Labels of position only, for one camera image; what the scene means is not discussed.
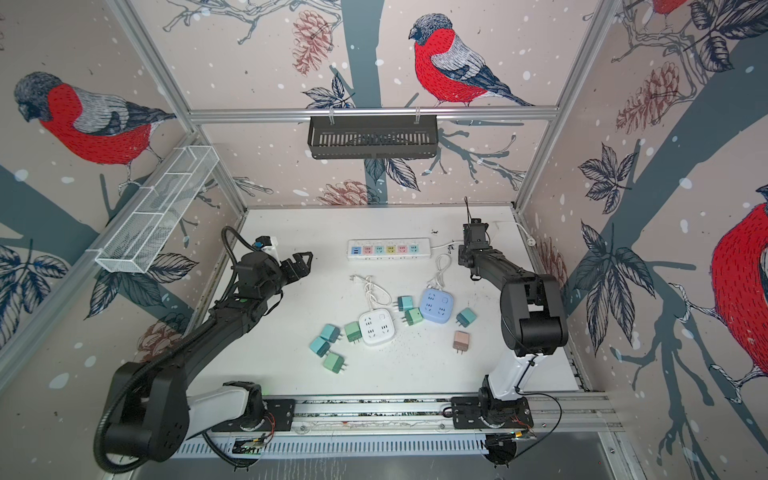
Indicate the white multicolour power strip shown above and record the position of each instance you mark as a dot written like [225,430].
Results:
[388,249]

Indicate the black wall shelf basket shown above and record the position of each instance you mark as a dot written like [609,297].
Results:
[373,137]

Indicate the green charger plug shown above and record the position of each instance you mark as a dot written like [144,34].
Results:
[353,332]
[413,316]
[334,362]

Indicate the white wire mesh shelf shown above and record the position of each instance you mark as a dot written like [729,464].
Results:
[141,237]

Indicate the green charger plug centre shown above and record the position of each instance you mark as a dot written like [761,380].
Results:
[413,316]

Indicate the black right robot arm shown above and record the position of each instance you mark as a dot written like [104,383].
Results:
[532,320]

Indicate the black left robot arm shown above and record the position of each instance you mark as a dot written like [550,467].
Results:
[149,413]

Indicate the teal charger plug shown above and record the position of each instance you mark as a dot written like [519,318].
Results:
[405,303]
[466,317]
[330,333]
[319,346]

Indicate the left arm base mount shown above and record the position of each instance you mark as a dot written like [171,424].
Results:
[274,415]

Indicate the green charger plug bottom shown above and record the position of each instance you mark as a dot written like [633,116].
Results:
[334,362]

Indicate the blue square socket cube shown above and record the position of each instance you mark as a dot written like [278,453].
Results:
[436,305]

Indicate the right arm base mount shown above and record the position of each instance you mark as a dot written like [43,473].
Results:
[474,413]

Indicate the pink USB charger plug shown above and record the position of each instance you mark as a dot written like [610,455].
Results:
[461,342]

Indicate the white square socket cube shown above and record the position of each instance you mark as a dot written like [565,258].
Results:
[377,327]

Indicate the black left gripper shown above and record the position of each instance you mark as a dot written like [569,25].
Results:
[303,269]

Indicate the green charger plug left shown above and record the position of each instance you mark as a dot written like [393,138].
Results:
[353,332]

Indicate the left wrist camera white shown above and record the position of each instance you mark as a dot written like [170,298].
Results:
[268,245]

